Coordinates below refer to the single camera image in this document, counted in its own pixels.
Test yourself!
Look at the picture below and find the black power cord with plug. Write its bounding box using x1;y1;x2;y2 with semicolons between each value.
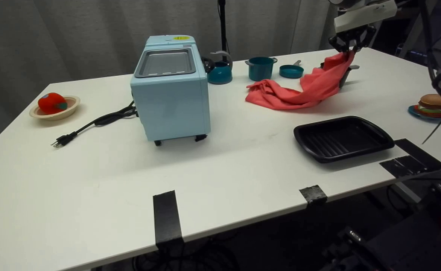
52;101;139;149

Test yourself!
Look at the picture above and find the black ridged grill tray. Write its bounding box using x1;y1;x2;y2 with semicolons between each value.
293;114;398;164

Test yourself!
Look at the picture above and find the small blue plate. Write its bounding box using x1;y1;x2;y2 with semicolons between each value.
407;104;441;123

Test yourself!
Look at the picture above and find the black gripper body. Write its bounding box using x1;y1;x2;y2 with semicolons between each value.
329;22;378;43

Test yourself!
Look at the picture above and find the red toy tomato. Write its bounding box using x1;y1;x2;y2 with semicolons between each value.
37;92;70;116

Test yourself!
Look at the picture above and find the black tape strip over edge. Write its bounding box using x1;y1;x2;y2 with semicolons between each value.
153;189;186;247

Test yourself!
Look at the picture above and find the teal toy pot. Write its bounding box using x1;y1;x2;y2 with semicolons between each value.
244;55;279;83

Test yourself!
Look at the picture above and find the short black tape strip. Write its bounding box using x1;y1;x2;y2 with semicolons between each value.
378;155;425;177

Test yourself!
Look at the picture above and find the grey curtain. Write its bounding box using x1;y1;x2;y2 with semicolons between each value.
0;0;342;152

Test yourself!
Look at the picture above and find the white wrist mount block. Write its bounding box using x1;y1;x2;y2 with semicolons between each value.
333;0;399;33

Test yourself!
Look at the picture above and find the teal toy kettle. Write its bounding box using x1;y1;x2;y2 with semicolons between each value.
202;49;235;86

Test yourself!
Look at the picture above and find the toy hamburger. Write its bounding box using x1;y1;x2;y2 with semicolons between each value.
415;92;441;119

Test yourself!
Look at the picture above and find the light blue toaster oven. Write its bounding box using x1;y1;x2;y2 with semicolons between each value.
130;33;213;147

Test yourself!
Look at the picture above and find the thin black wire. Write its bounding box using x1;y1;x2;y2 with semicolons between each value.
422;102;441;146

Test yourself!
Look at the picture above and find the black equipment beside table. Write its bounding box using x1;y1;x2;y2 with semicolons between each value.
324;164;441;271

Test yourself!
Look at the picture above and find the red printed cloth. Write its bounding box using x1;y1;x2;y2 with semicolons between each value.
244;49;359;111

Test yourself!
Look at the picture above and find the small black tape square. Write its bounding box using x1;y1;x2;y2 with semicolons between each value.
300;183;330;206

